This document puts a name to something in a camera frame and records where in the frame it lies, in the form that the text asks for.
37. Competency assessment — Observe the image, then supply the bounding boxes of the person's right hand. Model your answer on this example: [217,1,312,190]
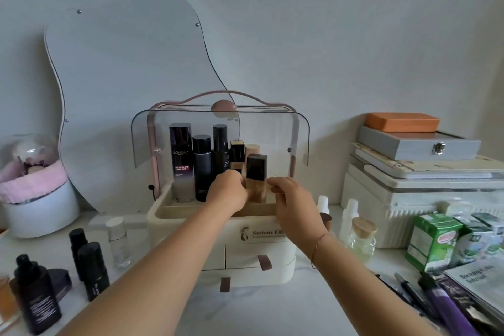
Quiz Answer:
[267,177,330,254]

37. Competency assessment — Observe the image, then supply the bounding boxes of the person's left hand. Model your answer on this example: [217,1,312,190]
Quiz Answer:
[206,169,249,215]

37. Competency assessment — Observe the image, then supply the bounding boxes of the person's right forearm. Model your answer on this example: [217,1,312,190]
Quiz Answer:
[305,233,445,336]

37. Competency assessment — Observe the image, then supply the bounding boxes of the person's left forearm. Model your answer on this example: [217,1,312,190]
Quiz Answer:
[57,206,242,336]

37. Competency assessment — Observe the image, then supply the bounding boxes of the square black-capped foundation bottle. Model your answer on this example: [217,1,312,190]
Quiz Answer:
[246,153,269,204]

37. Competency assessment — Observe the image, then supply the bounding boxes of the small black-capped foundation bottle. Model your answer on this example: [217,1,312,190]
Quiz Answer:
[229,140,246,174]

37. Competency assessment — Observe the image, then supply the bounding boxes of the beige-capped bottle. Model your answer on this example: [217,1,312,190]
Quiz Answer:
[244,144,261,168]

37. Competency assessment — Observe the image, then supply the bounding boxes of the slim black pump bottle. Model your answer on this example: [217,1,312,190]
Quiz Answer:
[212,124,230,182]

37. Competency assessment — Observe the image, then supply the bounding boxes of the black cylindrical bottle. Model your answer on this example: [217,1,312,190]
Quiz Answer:
[192,134,213,203]

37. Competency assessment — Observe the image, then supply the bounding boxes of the tall black red-gradient bottle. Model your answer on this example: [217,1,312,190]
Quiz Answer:
[169,123,195,203]

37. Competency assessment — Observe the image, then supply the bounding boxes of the cream cosmetic organizer clear lid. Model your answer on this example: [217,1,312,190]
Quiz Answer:
[131,90,311,293]

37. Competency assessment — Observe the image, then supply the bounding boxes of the large white spray bottle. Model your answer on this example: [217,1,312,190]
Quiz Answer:
[339,199,360,244]

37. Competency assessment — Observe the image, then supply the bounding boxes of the glass jar wooden lid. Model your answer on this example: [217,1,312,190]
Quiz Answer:
[347,216,378,265]

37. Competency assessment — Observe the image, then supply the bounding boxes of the white ribbed storage box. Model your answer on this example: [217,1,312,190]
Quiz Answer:
[340,163,504,250]

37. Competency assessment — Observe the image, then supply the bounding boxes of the clear bottle white cap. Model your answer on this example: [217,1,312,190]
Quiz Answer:
[105,216,132,269]

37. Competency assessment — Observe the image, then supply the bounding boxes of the grey box metal clasp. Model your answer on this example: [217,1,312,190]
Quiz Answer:
[357,125,482,161]

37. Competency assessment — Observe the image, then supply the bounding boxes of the wavy frameless mirror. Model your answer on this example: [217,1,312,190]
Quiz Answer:
[44,0,242,217]

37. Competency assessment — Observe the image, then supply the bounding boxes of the large green carton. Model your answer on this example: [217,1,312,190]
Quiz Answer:
[405,212,464,274]

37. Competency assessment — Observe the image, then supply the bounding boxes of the black pen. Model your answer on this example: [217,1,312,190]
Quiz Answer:
[394,272,434,318]

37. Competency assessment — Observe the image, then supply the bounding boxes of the wide black stick tube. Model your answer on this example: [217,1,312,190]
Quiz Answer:
[77,241,111,302]

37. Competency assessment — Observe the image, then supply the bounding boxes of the slim black stick tube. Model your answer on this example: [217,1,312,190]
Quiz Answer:
[69,228,90,282]

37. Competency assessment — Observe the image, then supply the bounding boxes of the white round box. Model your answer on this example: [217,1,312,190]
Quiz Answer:
[2,179,81,239]

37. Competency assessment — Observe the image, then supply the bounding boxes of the small green white carton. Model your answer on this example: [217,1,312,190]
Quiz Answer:
[450,225,496,268]
[472,211,504,248]

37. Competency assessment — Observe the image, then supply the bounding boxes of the dark compact case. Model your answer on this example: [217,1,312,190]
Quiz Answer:
[46,268,73,302]

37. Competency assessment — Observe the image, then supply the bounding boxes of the purple tube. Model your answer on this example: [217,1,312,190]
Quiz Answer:
[417,274,480,336]

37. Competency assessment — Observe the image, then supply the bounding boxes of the pink fluffy cloth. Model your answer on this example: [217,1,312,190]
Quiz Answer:
[0,159,69,205]

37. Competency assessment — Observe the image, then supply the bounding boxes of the glass dome with flower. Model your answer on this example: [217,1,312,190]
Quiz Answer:
[7,133,60,176]

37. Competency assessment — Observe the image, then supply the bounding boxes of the printed paper booklet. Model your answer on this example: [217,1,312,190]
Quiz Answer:
[444,254,504,318]

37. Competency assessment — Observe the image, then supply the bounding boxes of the black dropper bottle white print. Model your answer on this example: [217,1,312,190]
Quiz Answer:
[14,254,63,335]

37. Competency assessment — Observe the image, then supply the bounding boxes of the amber glass jar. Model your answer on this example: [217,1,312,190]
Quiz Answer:
[0,274,20,323]

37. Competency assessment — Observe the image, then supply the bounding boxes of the thin red string bracelet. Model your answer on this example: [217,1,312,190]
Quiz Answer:
[310,232,332,270]

